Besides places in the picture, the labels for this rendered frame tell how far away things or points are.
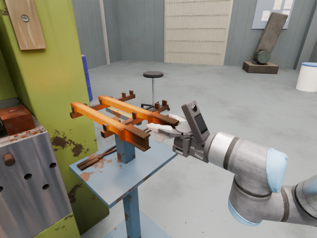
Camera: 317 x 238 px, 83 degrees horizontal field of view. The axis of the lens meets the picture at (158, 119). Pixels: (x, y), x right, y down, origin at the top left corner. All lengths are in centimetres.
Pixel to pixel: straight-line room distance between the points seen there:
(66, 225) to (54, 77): 70
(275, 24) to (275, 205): 723
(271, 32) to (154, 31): 436
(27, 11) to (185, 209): 149
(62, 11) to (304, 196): 102
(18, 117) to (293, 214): 88
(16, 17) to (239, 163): 87
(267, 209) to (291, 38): 795
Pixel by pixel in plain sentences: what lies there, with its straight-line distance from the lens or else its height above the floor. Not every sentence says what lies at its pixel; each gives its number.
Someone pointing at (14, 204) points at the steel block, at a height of 68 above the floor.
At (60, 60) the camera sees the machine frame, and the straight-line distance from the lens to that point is 95.
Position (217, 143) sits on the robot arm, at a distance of 48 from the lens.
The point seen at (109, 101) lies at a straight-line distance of 77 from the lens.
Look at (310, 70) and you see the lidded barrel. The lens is 529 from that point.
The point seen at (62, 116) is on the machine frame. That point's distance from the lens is 100.
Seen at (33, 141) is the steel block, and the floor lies 89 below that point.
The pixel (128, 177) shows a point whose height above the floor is 72.
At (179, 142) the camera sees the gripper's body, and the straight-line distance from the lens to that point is 55.
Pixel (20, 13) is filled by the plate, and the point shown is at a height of 131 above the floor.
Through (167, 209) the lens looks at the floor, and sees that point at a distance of 157.
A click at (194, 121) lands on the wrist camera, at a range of 49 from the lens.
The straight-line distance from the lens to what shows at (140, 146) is 50.
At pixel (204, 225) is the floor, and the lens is 153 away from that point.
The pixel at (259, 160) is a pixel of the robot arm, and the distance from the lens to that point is 46.
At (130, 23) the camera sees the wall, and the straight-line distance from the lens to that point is 896.
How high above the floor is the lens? 125
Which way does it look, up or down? 26 degrees down
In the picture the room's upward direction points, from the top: straight up
